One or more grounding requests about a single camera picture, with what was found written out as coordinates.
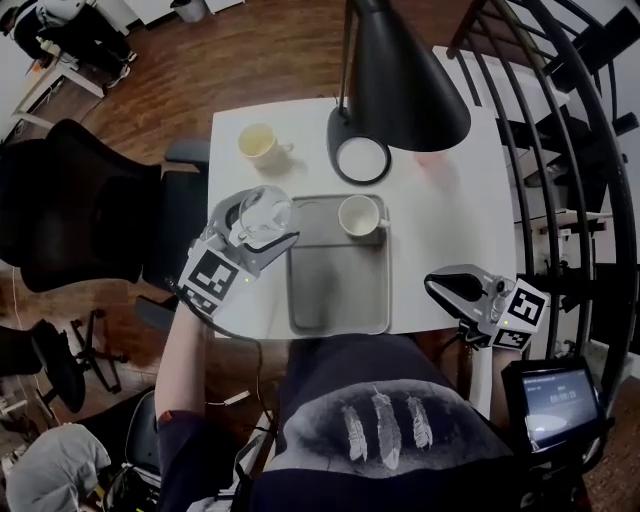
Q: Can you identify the pink translucent cup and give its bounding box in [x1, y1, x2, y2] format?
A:
[412, 148, 459, 175]

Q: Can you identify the clear glass cup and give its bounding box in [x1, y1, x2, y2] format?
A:
[238, 184, 294, 247]

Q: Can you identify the person's left forearm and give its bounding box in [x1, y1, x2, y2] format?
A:
[153, 299, 209, 422]

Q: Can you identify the grey plastic tray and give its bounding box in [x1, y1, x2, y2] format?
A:
[285, 193, 393, 338]

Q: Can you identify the black swivel chair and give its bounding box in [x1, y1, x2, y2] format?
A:
[0, 309, 129, 417]

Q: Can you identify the person's right forearm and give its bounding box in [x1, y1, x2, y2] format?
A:
[487, 347, 524, 427]

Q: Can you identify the black desk lamp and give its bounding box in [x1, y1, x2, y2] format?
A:
[326, 0, 473, 185]

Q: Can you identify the black tablet with screen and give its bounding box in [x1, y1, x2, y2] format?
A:
[501, 357, 610, 457]

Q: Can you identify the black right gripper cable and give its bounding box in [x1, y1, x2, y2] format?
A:
[432, 329, 477, 362]

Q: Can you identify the grey cloth jacket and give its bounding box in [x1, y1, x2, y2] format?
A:
[4, 423, 113, 512]

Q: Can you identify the black metal stair railing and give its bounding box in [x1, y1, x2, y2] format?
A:
[446, 0, 640, 402]

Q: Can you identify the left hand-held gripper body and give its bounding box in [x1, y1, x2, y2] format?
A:
[177, 227, 264, 316]

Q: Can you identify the yellow mug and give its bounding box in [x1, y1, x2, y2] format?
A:
[237, 123, 296, 170]

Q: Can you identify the white desk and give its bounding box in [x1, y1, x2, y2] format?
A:
[9, 49, 107, 132]

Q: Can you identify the person's dark feather-print shirt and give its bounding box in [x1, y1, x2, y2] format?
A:
[156, 333, 592, 512]

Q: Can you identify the black equipment bag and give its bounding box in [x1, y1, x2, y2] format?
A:
[97, 462, 162, 512]

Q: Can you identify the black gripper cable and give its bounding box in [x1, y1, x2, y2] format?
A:
[167, 277, 277, 427]
[432, 329, 477, 362]

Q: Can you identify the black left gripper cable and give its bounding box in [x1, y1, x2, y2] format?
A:
[167, 277, 277, 427]

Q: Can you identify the white ceramic mug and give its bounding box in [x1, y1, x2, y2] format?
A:
[337, 194, 391, 239]

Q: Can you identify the white cabinet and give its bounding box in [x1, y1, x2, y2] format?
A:
[89, 0, 232, 37]

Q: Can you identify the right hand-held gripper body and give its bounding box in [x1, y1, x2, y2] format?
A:
[457, 274, 551, 351]

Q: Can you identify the grey waste bin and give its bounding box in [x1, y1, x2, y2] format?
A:
[169, 0, 208, 24]

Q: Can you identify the black mesh office chair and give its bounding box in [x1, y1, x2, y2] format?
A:
[0, 118, 212, 332]

